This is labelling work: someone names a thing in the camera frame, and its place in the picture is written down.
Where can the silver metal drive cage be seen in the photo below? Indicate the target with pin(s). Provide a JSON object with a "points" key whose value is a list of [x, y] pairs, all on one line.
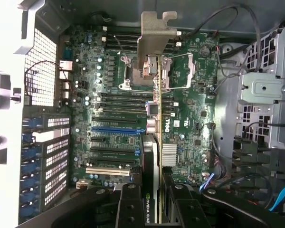
{"points": [[263, 88]]}

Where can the open black PC case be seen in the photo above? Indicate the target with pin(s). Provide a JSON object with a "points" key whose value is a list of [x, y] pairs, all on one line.
{"points": [[45, 71]]}

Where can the CPU socket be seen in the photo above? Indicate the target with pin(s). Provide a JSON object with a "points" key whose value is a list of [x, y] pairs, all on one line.
{"points": [[130, 71]]}

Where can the thin locking lever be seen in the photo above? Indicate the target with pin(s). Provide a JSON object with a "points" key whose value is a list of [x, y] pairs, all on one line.
{"points": [[117, 41]]}

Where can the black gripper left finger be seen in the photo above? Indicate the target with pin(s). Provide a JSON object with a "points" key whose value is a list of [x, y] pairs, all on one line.
{"points": [[128, 209]]}

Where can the metal socket cover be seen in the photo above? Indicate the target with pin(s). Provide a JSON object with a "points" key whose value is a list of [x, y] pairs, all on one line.
{"points": [[192, 71]]}

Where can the short black expansion slot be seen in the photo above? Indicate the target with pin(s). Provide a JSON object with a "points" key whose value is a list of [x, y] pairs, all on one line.
{"points": [[97, 142]]}

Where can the white expansion slot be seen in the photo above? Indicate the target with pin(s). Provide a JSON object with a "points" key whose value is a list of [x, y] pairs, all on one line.
{"points": [[107, 171]]}

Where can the round coin battery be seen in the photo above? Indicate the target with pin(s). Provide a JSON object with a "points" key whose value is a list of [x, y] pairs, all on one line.
{"points": [[204, 51]]}

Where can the black RAM slot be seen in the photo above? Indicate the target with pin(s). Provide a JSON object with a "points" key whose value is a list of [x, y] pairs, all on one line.
{"points": [[128, 50], [123, 95], [128, 44], [123, 100], [123, 105], [128, 37]]}

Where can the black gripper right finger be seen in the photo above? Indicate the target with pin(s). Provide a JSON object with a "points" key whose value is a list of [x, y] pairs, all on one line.
{"points": [[180, 209]]}

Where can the long black expansion slot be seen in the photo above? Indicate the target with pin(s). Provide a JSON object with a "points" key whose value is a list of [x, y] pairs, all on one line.
{"points": [[114, 120], [111, 150]]}

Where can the blue expansion slot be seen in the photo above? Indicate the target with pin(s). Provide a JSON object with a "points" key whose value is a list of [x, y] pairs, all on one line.
{"points": [[114, 130]]}

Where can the green motherboard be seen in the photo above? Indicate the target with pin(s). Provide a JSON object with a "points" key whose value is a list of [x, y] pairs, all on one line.
{"points": [[197, 114]]}

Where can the silver chipset heatsink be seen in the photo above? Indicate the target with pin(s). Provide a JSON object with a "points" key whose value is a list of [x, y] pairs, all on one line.
{"points": [[169, 154]]}

